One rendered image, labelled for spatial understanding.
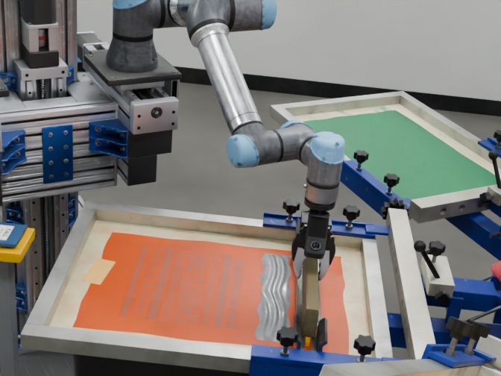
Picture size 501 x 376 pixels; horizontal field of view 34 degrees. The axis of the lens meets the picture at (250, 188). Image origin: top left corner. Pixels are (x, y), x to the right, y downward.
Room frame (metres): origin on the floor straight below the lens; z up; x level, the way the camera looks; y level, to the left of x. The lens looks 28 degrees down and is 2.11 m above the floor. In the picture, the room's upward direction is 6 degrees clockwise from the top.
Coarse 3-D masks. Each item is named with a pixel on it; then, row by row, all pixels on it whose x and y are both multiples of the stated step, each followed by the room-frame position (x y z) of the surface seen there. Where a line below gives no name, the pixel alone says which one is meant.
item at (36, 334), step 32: (160, 224) 1.91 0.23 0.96; (192, 224) 1.91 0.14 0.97; (224, 224) 1.91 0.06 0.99; (256, 224) 1.92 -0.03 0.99; (64, 256) 1.67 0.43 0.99; (64, 288) 1.58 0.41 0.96; (32, 320) 1.42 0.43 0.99; (384, 320) 1.55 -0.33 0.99; (64, 352) 1.37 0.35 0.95; (96, 352) 1.37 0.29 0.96; (128, 352) 1.37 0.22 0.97; (160, 352) 1.36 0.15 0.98; (192, 352) 1.37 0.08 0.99; (224, 352) 1.38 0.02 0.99; (384, 352) 1.43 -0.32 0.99
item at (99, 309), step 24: (96, 288) 1.61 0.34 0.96; (120, 288) 1.62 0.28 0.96; (96, 312) 1.51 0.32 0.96; (240, 312) 1.57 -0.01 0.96; (288, 312) 1.59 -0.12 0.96; (336, 312) 1.61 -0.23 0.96; (168, 336) 1.45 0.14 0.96; (192, 336) 1.46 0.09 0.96; (216, 336) 1.47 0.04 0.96; (240, 336) 1.48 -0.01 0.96; (336, 336) 1.51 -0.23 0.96
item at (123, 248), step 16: (112, 240) 1.82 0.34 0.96; (128, 240) 1.83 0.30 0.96; (144, 240) 1.84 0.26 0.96; (160, 240) 1.84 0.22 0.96; (176, 240) 1.85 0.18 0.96; (192, 240) 1.86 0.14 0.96; (112, 256) 1.75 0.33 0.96; (128, 256) 1.76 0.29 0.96; (240, 256) 1.81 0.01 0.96; (256, 256) 1.82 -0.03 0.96; (112, 272) 1.68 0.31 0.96; (128, 272) 1.68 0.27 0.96; (256, 272) 1.74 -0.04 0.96; (336, 272) 1.78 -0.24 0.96; (256, 288) 1.67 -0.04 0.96; (336, 288) 1.71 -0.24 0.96
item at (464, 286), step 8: (456, 280) 1.67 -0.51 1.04; (464, 280) 1.67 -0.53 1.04; (472, 280) 1.67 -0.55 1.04; (424, 288) 1.62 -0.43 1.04; (456, 288) 1.63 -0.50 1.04; (464, 288) 1.64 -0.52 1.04; (472, 288) 1.64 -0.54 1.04; (480, 288) 1.64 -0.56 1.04; (488, 288) 1.65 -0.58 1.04; (432, 296) 1.62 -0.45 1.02; (456, 296) 1.62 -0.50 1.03; (464, 296) 1.62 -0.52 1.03; (472, 296) 1.62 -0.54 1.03; (480, 296) 1.62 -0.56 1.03; (488, 296) 1.62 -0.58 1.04; (496, 296) 1.62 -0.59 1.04; (432, 304) 1.62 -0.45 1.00; (448, 304) 1.62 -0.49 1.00; (464, 304) 1.62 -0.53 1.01; (472, 304) 1.62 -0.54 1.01; (480, 304) 1.62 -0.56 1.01; (488, 304) 1.62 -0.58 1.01
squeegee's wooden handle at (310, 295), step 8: (304, 264) 1.67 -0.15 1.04; (312, 264) 1.64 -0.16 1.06; (304, 272) 1.64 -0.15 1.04; (312, 272) 1.61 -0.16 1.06; (304, 280) 1.60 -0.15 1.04; (312, 280) 1.58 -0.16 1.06; (304, 288) 1.57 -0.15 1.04; (312, 288) 1.54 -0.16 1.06; (304, 296) 1.54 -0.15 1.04; (312, 296) 1.51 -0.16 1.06; (304, 304) 1.51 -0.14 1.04; (312, 304) 1.48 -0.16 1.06; (304, 312) 1.48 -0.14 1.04; (312, 312) 1.46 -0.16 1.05; (304, 320) 1.46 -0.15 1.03; (312, 320) 1.46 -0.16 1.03; (304, 328) 1.46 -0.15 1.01; (312, 328) 1.46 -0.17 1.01; (312, 336) 1.46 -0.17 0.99
